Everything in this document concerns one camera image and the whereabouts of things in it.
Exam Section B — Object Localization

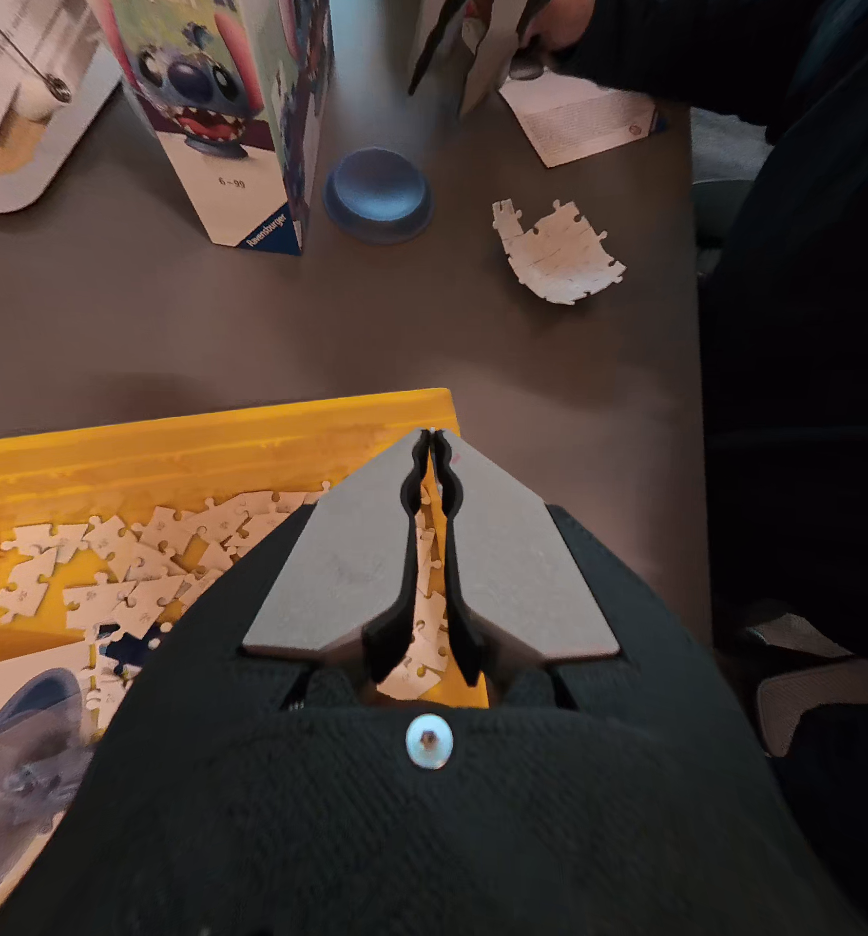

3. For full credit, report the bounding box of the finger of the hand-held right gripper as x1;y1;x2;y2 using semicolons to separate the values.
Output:
461;0;548;118
406;0;464;98

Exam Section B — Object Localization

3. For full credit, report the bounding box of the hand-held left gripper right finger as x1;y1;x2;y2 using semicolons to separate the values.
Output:
434;429;621;688

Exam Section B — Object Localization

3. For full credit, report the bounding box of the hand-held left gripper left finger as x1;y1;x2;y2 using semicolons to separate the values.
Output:
241;429;435;684

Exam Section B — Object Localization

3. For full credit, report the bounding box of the yellow plastic bin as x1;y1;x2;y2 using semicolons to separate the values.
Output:
0;388;495;936

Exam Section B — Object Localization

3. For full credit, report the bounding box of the pile of puzzle pieces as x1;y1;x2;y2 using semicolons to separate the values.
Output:
0;479;453;702

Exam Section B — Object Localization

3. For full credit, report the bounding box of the assembled curved puzzle section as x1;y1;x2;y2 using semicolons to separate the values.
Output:
492;199;627;306

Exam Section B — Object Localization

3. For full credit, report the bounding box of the person's right forearm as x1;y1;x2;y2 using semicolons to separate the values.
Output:
551;0;868;143

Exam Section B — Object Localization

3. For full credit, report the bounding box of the blue round ball stand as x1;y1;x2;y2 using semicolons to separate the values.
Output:
322;148;435;246

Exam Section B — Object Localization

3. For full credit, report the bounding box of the cartoon printed puzzle box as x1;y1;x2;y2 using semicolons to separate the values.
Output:
86;0;334;257

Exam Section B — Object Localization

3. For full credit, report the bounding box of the person's right hand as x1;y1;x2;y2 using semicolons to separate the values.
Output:
529;0;596;52

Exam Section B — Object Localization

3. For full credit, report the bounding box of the white folded leaflet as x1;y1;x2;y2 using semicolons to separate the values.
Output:
498;73;669;169

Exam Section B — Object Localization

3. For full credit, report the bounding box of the clear bag of blue parts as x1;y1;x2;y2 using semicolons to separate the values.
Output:
0;669;113;871

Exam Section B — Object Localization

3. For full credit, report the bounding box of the wooden display board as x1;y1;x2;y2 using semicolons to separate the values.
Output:
0;0;124;215

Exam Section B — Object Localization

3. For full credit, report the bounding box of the printed instruction sheet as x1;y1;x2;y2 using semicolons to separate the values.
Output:
0;0;106;136

